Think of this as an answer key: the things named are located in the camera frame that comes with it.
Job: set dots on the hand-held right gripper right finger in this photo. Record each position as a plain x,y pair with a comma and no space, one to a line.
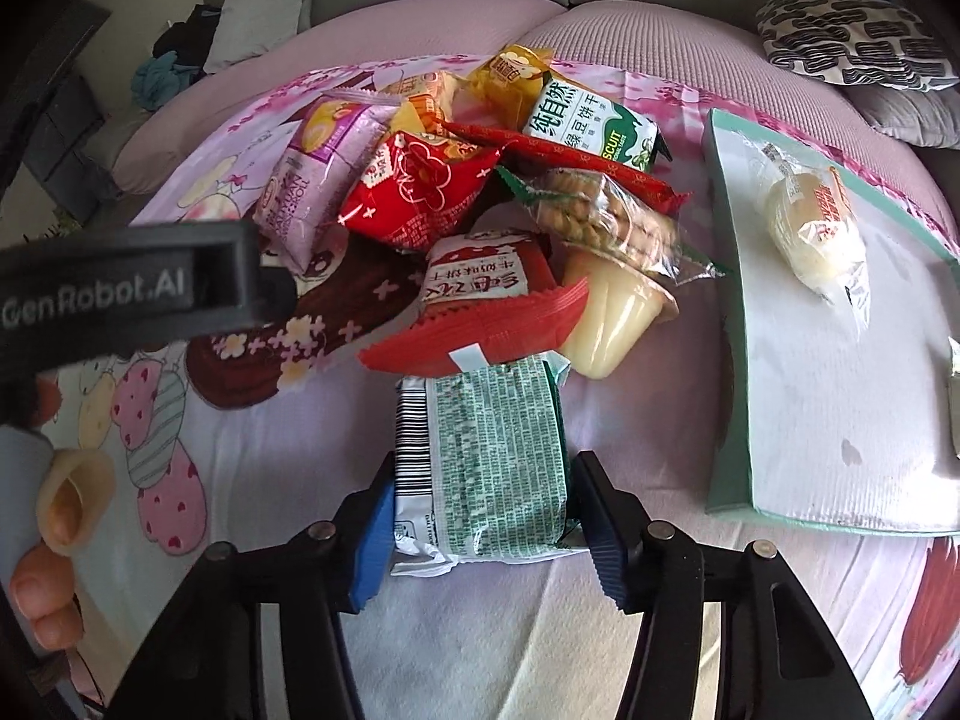
604,540

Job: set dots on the blue cloth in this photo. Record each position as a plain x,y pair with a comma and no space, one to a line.
157,82

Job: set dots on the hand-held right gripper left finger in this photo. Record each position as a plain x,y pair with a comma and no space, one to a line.
371,540

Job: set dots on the green and white biscuit packet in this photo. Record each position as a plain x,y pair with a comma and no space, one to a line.
592,124

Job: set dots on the yellow snack packet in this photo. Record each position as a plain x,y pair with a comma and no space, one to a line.
510,82

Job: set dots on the orange cake packet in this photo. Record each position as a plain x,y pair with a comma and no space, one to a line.
427,94

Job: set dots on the pale yellow jelly cup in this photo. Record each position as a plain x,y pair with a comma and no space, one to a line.
615,322

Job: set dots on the black and white patterned pillow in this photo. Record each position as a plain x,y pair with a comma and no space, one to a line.
855,37

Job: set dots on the red zigzag-edged biscuit packet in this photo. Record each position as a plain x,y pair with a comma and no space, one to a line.
480,300

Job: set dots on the teal-edged cardboard tray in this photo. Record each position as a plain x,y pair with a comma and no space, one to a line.
825,390

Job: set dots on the light grey cushion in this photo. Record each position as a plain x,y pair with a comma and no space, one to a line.
262,15

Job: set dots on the dark clothes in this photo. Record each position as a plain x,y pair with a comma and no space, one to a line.
184,34

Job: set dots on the pink ribbed sofa cover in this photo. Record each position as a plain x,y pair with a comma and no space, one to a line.
637,37

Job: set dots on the green biscuit packet with barcode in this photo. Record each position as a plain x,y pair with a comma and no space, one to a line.
487,465

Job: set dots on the purple swiss roll packet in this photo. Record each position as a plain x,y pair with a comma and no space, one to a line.
319,172

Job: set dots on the person's left hand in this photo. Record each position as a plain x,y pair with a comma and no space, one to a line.
45,585

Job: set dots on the long red snack packet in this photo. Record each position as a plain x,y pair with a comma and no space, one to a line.
570,157

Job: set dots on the white bun in clear packet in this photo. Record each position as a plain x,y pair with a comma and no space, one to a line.
810,229

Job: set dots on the red flower-print snack packet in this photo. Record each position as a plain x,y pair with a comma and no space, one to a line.
412,191

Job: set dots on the dark furniture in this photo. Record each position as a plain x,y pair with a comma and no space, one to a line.
67,127

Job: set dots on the clear packet of round biscuits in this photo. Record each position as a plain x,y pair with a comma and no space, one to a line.
600,214

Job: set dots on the grey pillow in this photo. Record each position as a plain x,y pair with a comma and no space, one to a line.
911,116

